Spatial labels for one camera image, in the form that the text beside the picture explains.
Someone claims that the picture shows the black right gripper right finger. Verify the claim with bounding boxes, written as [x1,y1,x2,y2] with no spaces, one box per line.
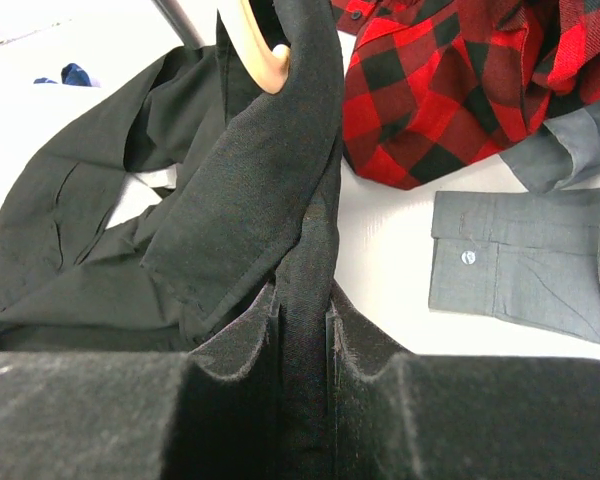
[327,287,600,479]

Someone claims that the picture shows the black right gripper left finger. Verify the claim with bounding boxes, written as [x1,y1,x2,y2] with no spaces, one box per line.
[0,287,279,479]

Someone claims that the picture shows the black button shirt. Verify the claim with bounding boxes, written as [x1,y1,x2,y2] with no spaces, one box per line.
[0,0,346,356]

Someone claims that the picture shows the beige wooden hanger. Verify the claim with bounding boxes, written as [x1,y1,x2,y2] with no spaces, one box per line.
[217,0,291,95]

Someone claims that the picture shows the grey shirt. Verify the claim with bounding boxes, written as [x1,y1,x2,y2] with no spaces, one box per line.
[429,101,600,344]

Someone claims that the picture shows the white shirt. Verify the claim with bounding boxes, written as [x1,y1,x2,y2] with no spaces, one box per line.
[0,161,161,311]

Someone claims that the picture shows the red black plaid shirt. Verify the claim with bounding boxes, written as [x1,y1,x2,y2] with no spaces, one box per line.
[332,0,600,190]

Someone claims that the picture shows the blue garment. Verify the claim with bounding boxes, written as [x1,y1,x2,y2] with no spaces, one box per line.
[33,63,99,88]

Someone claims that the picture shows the metal clothes rack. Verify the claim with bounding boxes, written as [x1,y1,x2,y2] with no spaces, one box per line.
[152,0,204,48]

